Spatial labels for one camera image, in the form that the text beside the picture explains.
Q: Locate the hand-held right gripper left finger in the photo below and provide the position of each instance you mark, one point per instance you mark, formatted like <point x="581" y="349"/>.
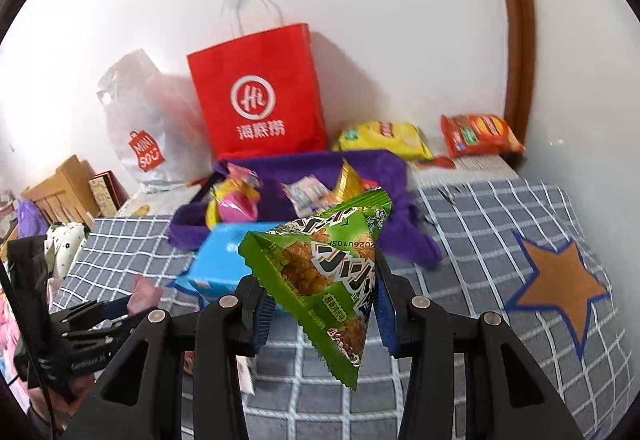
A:
<point x="260" y="320"/>

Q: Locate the purple cloth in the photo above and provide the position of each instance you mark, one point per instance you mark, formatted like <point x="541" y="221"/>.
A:
<point x="32" y="220"/>

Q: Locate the gold snack packet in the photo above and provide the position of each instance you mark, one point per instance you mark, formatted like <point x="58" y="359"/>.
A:
<point x="350" y="185"/>

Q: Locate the red paper bag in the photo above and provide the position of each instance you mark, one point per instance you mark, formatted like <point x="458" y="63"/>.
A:
<point x="260" y="70"/>

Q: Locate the orange snack packet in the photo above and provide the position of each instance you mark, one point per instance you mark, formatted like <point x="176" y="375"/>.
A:
<point x="480" y="132"/>

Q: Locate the brown door frame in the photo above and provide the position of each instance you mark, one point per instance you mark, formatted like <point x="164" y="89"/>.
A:
<point x="520" y="45"/>

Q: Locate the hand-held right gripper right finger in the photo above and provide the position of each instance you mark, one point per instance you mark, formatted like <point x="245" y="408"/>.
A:
<point x="387" y="325"/>

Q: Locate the white pink snack packet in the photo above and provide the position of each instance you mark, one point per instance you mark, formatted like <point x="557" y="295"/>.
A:
<point x="245" y="375"/>

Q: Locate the brown box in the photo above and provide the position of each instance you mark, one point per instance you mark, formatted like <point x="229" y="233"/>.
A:
<point x="107" y="192"/>

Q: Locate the green snack packet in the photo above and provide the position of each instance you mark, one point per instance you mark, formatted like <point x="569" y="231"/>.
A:
<point x="320" y="280"/>

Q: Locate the small flat red packet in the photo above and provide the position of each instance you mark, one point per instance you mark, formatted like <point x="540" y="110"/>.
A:
<point x="437" y="162"/>

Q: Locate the purple cloth bag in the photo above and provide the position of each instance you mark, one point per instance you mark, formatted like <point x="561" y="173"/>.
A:
<point x="390" y="230"/>

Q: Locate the grey checked blanket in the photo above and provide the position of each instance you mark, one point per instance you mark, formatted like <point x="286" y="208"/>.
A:
<point x="475" y="230"/>

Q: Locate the person's left hand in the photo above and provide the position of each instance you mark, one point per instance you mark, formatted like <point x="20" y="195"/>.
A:
<point x="80" y="385"/>

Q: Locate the pink yellow snack packet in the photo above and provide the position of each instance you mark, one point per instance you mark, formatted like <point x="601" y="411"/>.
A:
<point x="235" y="205"/>

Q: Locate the pale pink snack packet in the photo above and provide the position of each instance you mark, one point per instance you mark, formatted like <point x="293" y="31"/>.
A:
<point x="145" y="295"/>

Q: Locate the blue box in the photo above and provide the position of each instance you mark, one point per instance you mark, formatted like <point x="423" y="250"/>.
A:
<point x="225" y="255"/>

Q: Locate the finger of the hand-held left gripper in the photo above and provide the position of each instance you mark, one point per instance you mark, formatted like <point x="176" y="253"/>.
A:
<point x="100" y="332"/>
<point x="100" y="310"/>

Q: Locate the white plastic bag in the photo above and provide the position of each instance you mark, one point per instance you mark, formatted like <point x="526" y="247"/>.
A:
<point x="150" y="120"/>

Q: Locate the white spotted cloth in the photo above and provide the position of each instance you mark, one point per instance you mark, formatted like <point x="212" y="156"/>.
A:
<point x="65" y="247"/>

